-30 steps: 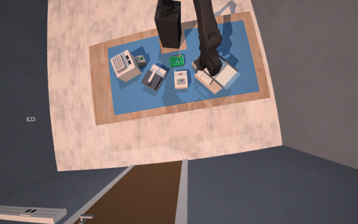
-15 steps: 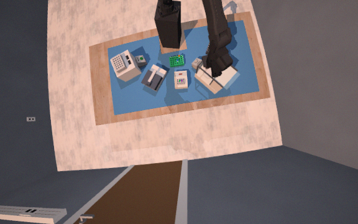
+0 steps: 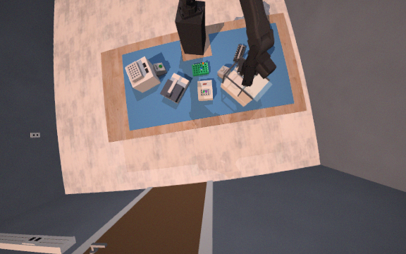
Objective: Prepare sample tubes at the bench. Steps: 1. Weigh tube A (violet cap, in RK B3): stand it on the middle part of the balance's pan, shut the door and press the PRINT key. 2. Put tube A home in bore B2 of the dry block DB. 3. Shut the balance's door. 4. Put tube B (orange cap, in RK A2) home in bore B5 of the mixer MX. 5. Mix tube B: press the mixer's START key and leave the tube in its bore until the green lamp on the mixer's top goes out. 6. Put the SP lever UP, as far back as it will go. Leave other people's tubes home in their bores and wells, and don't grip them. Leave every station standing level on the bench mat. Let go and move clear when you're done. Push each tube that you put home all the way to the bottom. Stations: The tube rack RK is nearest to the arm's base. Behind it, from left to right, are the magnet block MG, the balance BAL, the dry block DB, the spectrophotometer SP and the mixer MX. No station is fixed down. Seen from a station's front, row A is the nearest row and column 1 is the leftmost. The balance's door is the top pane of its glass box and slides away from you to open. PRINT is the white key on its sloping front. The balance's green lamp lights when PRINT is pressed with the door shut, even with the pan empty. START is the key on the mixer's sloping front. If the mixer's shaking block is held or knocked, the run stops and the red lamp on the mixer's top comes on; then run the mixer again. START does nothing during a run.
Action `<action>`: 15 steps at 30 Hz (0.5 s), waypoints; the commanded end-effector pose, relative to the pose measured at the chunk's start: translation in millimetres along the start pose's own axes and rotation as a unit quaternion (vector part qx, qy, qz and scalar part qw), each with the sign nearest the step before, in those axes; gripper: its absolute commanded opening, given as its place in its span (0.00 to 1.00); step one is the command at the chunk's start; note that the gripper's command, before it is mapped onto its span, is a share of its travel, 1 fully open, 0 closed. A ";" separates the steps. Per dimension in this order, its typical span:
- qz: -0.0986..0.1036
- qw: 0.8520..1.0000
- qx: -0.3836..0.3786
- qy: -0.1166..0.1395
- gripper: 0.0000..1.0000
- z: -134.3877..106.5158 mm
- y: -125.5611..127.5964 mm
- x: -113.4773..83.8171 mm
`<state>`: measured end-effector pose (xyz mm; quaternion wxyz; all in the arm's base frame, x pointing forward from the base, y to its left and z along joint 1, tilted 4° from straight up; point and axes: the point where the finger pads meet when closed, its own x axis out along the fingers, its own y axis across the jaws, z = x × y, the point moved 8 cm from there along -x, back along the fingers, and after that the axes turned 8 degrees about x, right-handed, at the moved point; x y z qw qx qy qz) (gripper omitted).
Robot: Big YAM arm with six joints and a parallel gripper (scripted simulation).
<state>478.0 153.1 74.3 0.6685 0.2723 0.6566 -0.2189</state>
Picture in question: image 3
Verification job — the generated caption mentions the cream block with rows of round holes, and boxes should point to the cream block with rows of round holes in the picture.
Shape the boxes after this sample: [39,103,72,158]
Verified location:
[125,56,167,93]

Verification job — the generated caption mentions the green tube rack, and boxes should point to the green tube rack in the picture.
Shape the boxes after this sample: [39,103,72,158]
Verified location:
[192,62,209,76]

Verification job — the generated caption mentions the blue bench mat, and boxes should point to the blue bench mat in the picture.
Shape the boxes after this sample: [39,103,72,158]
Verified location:
[122,23,294,131]

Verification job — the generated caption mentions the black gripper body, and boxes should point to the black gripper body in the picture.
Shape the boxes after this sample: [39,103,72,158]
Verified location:
[238,59,258,76]

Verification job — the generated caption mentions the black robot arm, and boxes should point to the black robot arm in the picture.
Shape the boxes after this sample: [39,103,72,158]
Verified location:
[178,0,276,87]

